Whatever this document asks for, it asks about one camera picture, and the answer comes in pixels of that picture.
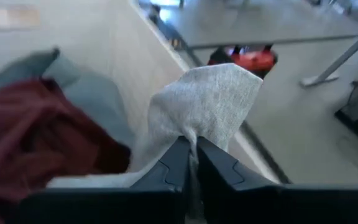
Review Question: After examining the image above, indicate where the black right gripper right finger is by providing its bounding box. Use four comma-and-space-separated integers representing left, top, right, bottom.
196, 136, 278, 192

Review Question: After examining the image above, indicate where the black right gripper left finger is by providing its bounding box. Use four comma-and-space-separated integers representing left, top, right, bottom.
131, 136, 195, 192

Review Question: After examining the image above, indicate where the off-white knit cloth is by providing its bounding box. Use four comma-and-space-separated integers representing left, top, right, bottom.
47, 63, 264, 190

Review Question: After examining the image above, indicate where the light blue cloth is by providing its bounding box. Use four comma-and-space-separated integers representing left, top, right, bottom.
0, 47, 136, 150

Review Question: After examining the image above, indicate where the maroon garment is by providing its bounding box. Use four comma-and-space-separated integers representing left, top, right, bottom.
0, 77, 132, 224

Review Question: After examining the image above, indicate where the red and black floor device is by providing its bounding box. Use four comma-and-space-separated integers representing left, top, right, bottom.
208, 44, 278, 79

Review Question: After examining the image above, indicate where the white metal table leg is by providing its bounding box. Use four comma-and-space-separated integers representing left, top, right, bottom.
300, 26, 358, 88

